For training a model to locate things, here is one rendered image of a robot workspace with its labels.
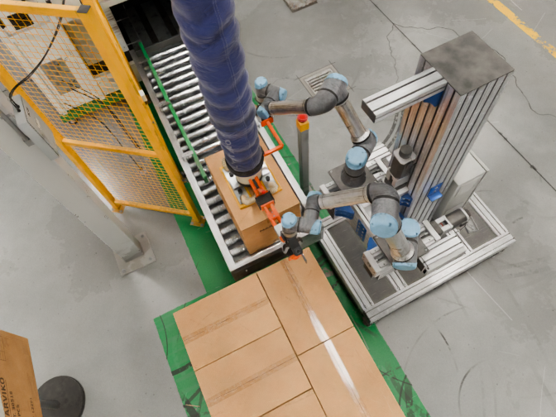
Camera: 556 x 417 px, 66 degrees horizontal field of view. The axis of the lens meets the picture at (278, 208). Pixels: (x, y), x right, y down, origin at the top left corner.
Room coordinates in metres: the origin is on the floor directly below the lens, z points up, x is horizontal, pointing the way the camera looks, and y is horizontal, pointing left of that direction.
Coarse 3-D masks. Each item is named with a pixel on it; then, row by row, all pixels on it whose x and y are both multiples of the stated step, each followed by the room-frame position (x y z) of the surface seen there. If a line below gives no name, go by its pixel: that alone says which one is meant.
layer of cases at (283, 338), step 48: (240, 288) 0.88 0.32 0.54; (288, 288) 0.83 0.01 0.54; (192, 336) 0.62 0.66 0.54; (240, 336) 0.58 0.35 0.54; (288, 336) 0.53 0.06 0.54; (336, 336) 0.49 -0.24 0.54; (240, 384) 0.30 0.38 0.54; (288, 384) 0.26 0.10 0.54; (336, 384) 0.22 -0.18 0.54; (384, 384) 0.18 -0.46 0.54
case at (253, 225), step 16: (208, 160) 1.65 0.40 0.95; (272, 160) 1.57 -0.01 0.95; (224, 192) 1.39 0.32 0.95; (288, 192) 1.32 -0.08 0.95; (256, 208) 1.23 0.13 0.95; (288, 208) 1.20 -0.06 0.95; (240, 224) 1.15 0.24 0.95; (256, 224) 1.14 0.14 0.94; (256, 240) 1.13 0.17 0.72; (272, 240) 1.16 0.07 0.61
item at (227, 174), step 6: (222, 168) 1.56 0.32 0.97; (222, 174) 1.51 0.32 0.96; (228, 174) 1.50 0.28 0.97; (228, 180) 1.45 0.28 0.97; (228, 186) 1.41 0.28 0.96; (234, 192) 1.36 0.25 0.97; (240, 192) 1.34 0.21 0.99; (246, 192) 1.35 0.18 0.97; (234, 198) 1.33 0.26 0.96; (240, 204) 1.27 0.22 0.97
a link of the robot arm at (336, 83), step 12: (324, 84) 1.53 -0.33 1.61; (336, 84) 1.51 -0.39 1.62; (336, 96) 1.46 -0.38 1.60; (348, 96) 1.50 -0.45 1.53; (336, 108) 1.49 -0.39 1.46; (348, 108) 1.47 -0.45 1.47; (348, 120) 1.44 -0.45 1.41; (360, 120) 1.46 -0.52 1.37; (360, 132) 1.41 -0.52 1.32; (372, 132) 1.45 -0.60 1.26; (360, 144) 1.38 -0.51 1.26; (372, 144) 1.38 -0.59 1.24
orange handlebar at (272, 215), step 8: (272, 128) 1.71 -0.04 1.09; (280, 144) 1.58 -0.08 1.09; (272, 152) 1.54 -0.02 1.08; (256, 176) 1.38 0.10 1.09; (256, 192) 1.27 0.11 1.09; (264, 208) 1.16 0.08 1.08; (272, 208) 1.15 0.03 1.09; (272, 216) 1.10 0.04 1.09; (272, 224) 1.05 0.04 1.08; (280, 240) 0.95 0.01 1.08; (296, 256) 0.83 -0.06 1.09
